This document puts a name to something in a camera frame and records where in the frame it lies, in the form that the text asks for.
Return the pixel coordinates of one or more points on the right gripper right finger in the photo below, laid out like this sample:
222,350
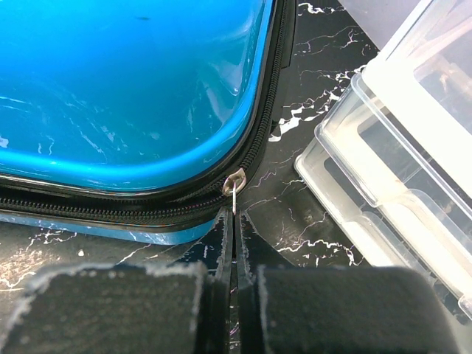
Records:
288,309

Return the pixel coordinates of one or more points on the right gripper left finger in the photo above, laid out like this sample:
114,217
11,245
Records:
177,307

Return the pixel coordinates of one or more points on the silver zipper pull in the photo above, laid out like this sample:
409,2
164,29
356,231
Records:
233,184

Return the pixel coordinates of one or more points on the blue fish-print suitcase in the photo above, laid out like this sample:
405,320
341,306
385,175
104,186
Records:
123,119

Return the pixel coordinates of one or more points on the white plastic drawer unit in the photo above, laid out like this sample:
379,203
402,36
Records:
391,162

